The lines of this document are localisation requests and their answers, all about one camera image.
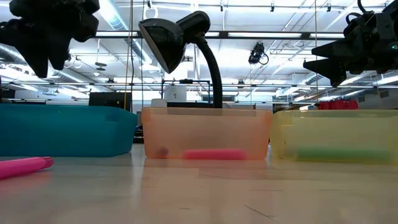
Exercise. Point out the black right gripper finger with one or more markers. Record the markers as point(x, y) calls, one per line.
point(332, 68)
point(342, 49)

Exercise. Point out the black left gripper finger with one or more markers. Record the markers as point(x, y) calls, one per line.
point(60, 54)
point(38, 57)

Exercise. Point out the teal blue marker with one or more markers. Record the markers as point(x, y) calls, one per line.
point(342, 154)

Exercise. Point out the pink highlighter marker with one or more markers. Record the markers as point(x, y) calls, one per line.
point(21, 167)
point(214, 154)

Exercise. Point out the red box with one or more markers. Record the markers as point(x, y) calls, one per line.
point(339, 104)

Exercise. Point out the yellow translucent plastic bin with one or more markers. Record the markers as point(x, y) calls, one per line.
point(342, 130)

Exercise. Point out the teal plastic bin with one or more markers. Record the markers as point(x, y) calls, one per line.
point(62, 130)

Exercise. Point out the black gooseneck desk lamp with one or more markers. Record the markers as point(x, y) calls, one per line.
point(164, 40)

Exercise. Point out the white cup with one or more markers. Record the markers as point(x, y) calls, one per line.
point(158, 103)

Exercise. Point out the white box sign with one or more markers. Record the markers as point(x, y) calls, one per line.
point(175, 93)

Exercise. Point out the orange translucent plastic bin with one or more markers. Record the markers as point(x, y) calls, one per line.
point(205, 130)

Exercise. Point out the black ceiling-mounted camera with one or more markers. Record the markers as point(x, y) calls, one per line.
point(256, 53)

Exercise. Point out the black ceiling light rail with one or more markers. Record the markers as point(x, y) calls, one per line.
point(224, 35)

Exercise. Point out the black metal frame stand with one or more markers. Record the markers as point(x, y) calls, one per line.
point(186, 81)

